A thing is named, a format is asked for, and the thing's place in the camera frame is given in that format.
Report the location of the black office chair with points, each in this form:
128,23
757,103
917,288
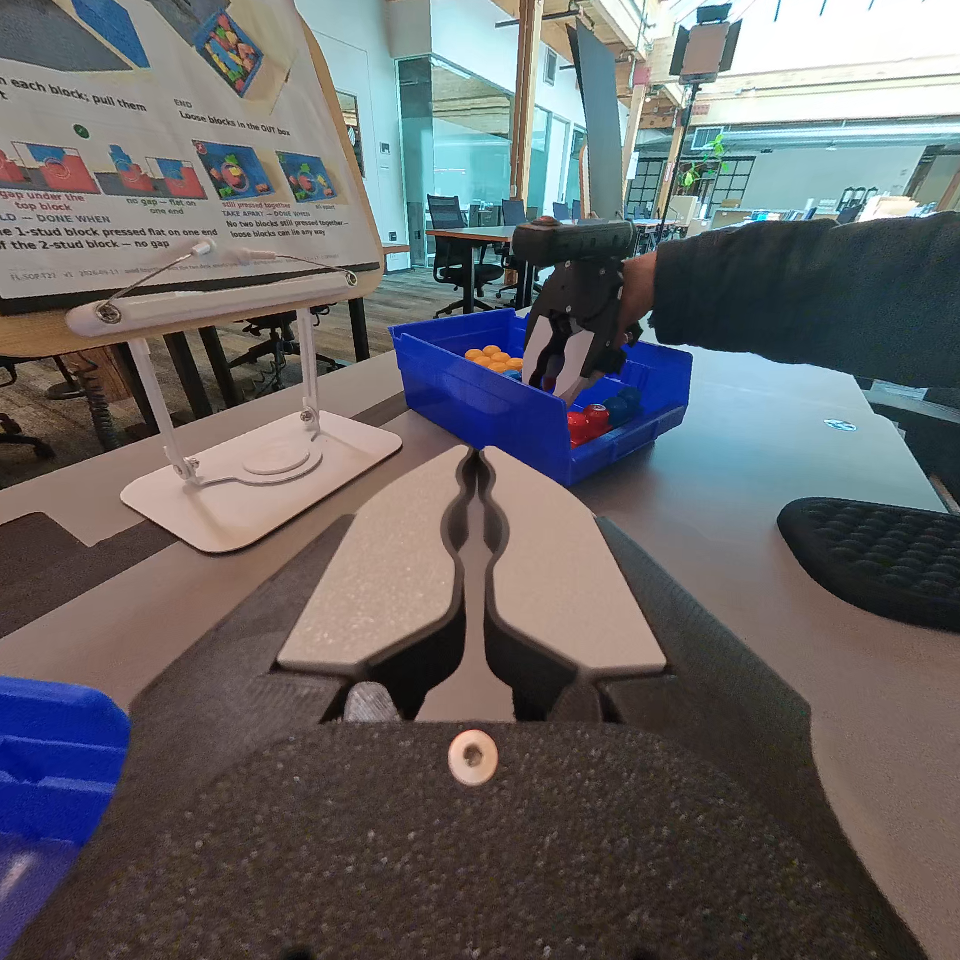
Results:
450,225

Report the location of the person's right hand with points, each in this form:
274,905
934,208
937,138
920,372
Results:
639,292

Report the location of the blue plastic bin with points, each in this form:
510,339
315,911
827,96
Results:
480,405
52,750

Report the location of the green potted plant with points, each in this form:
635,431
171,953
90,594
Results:
705,161

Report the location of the red mega block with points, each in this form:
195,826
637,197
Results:
589,424

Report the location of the printed instruction sheet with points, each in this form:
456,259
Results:
150,112

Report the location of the person's right forearm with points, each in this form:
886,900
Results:
787,300

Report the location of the wooden document stand white base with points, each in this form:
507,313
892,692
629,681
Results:
600,112
262,487

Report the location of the studio light panel on pole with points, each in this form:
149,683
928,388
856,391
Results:
705,45

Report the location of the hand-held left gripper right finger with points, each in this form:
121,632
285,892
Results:
570,585

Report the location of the wooden top office desk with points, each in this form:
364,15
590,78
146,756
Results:
480,234

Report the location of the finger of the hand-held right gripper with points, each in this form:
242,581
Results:
534,349
583,364

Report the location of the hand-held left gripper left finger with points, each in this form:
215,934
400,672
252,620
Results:
375,585

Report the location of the blue mega block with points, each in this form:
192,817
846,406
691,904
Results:
622,409

